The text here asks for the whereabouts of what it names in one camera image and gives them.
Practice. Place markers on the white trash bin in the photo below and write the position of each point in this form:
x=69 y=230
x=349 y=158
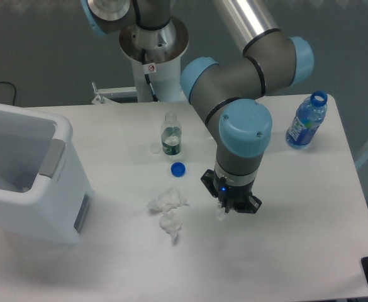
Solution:
x=44 y=190

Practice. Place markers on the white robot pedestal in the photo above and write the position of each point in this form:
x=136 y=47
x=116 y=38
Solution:
x=155 y=57

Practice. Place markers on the lower crumpled white paper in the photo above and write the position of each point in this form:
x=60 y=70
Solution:
x=171 y=224

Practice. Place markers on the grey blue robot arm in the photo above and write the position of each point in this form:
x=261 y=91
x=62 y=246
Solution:
x=224 y=97

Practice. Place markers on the blue plastic bottle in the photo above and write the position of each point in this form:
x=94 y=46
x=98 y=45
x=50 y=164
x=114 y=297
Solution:
x=308 y=118

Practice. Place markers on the large crumpled white paper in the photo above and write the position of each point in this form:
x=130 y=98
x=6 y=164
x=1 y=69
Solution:
x=168 y=200

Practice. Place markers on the small white paper ball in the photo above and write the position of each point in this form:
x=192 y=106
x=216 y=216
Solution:
x=220 y=212

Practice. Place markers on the blue bottle cap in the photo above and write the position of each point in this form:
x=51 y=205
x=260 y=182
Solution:
x=178 y=169

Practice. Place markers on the clear bottle green label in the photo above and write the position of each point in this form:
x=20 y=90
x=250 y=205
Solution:
x=171 y=134

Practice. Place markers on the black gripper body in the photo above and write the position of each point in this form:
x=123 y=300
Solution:
x=238 y=198

